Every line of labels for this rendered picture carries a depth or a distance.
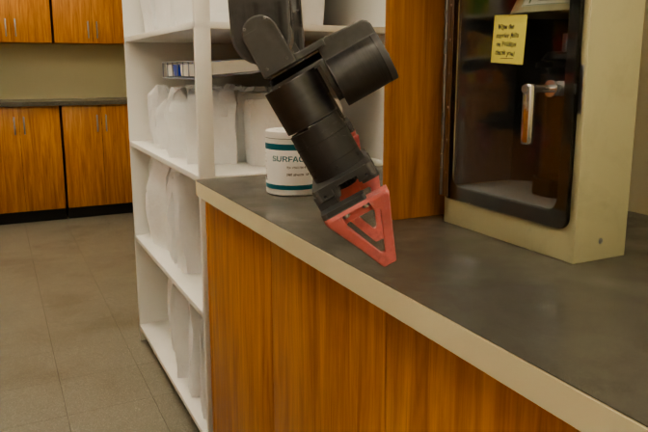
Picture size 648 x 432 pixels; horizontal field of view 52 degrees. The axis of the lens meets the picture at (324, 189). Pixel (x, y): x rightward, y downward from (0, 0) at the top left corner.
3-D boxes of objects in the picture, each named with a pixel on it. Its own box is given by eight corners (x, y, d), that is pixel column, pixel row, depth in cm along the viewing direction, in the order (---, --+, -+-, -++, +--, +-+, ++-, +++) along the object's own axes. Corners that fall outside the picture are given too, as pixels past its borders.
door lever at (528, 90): (554, 144, 98) (542, 142, 101) (558, 79, 97) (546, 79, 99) (526, 146, 96) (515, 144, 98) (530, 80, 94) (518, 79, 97)
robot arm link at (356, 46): (245, 32, 70) (234, 27, 62) (338, -24, 69) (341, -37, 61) (301, 129, 72) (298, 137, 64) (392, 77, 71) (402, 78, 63)
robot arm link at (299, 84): (261, 85, 69) (256, 87, 64) (318, 52, 69) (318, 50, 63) (294, 142, 70) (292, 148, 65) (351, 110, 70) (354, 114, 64)
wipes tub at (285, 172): (306, 184, 166) (306, 125, 163) (330, 193, 154) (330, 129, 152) (257, 189, 160) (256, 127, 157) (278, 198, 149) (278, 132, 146)
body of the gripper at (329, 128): (371, 162, 73) (338, 104, 72) (380, 177, 63) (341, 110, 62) (320, 191, 74) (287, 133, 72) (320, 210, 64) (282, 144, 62)
